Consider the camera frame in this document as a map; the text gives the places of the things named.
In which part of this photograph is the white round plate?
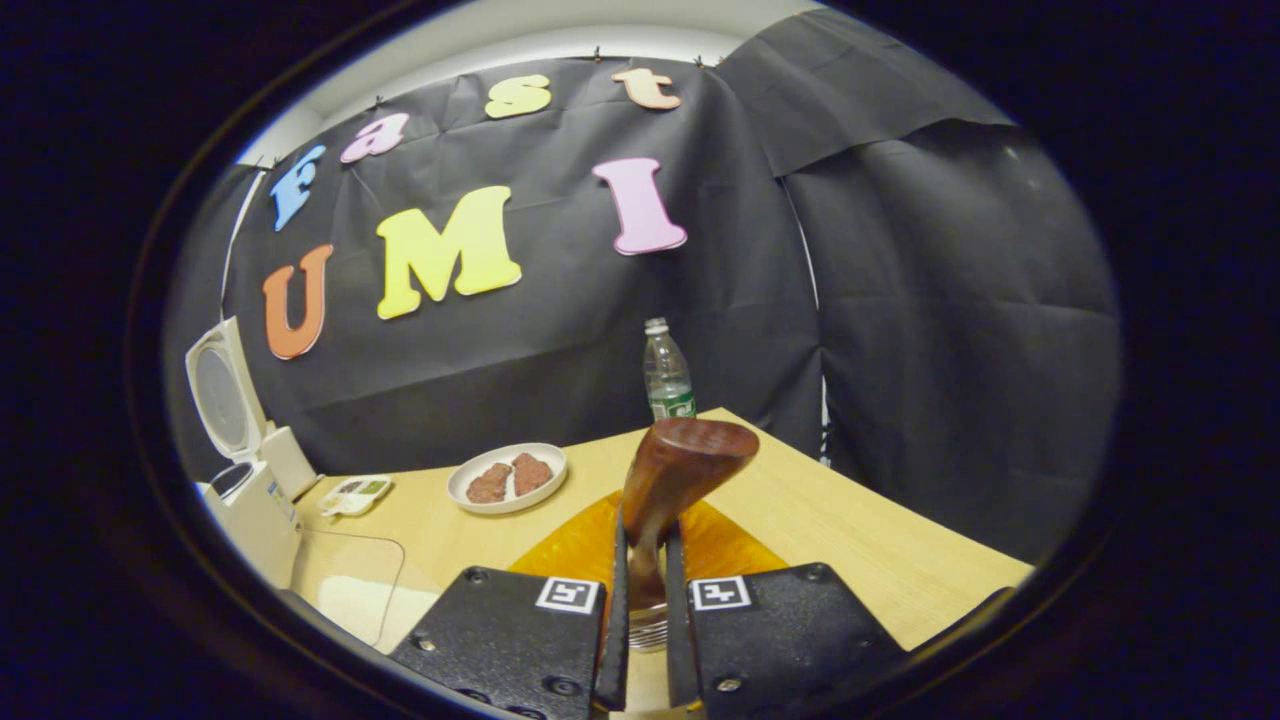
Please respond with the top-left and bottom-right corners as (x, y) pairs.
(447, 442), (569, 515)

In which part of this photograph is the clear plastic water bottle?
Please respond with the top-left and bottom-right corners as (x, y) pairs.
(643, 317), (697, 421)

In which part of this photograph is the white divided seasoning dish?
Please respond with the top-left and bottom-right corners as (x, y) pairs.
(318, 474), (394, 518)

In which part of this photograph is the metal wire chopstick holder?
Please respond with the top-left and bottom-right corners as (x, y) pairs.
(628, 600), (669, 653)

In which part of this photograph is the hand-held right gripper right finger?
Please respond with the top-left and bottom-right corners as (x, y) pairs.
(665, 495), (906, 720)

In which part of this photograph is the brown wooden spoon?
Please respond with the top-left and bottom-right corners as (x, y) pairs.
(620, 417), (761, 611)

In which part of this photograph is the clear box of rice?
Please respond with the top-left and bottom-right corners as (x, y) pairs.
(290, 528), (406, 649)

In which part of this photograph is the brown meat piece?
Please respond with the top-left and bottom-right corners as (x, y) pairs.
(466, 462), (513, 504)
(512, 452), (554, 496)

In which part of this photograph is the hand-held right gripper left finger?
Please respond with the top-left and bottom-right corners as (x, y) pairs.
(388, 490), (631, 720)

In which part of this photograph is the black backdrop cloth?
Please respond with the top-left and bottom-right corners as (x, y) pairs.
(165, 8), (1121, 566)

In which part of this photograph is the white rice cooker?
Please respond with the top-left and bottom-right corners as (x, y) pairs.
(185, 317), (303, 591)

